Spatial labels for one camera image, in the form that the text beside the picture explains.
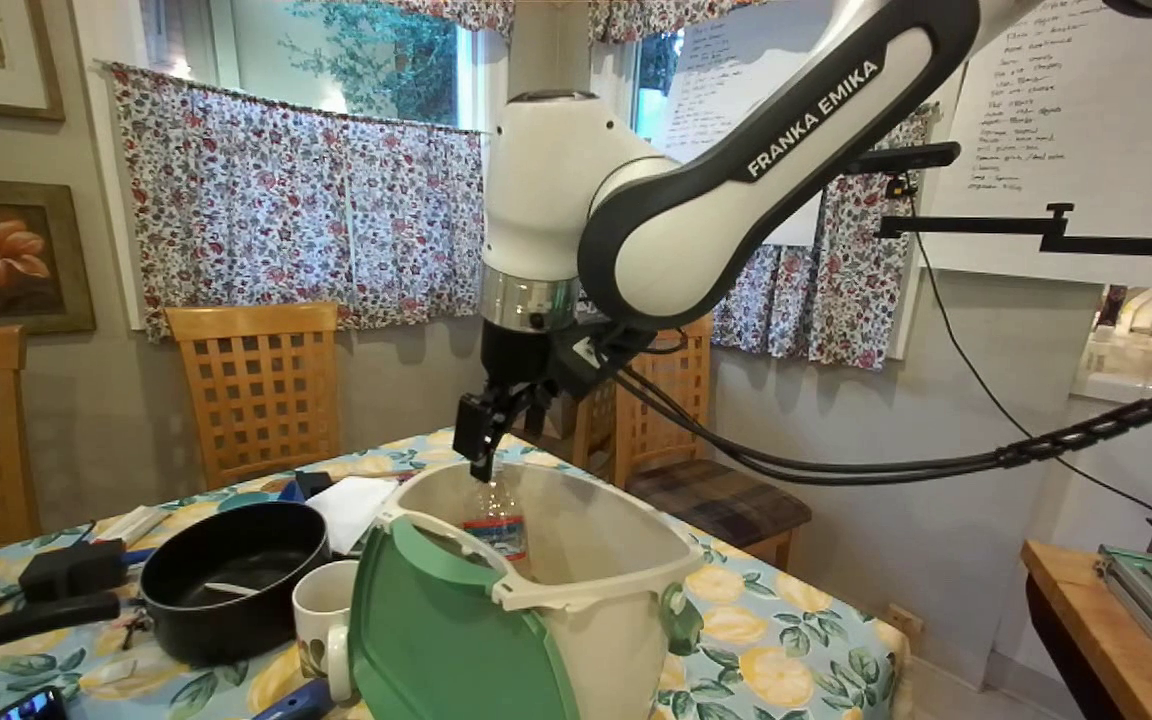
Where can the flower picture frame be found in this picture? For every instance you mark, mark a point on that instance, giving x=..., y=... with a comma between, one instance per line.
x=41, y=262

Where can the wooden chair by curtain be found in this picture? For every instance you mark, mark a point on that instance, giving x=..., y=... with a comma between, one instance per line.
x=260, y=380

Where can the whiteboard with writing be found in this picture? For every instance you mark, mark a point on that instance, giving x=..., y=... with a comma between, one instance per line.
x=1058, y=109

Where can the lemon pattern tablecloth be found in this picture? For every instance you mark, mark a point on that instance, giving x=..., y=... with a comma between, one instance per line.
x=771, y=649

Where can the clear plastic water bottle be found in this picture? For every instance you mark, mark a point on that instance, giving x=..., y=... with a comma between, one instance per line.
x=496, y=519

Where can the black cooking pot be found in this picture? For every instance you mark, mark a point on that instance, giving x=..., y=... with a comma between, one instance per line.
x=222, y=591

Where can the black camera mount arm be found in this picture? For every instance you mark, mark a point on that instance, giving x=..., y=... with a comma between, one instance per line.
x=1050, y=228

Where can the white mug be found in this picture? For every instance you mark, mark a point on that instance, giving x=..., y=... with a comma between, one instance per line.
x=320, y=607

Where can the wooden side table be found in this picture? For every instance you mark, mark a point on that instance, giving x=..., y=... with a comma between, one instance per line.
x=1090, y=633

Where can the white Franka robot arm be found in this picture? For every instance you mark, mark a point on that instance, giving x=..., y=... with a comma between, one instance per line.
x=598, y=243

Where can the green basket lid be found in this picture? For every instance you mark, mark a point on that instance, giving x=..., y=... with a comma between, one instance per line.
x=426, y=636

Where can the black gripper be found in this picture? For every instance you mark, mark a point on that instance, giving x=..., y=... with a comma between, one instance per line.
x=526, y=371

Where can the white plastic basket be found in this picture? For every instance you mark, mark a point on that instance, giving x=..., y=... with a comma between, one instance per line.
x=602, y=568

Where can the floral window curtain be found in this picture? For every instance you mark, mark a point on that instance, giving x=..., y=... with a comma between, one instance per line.
x=260, y=200

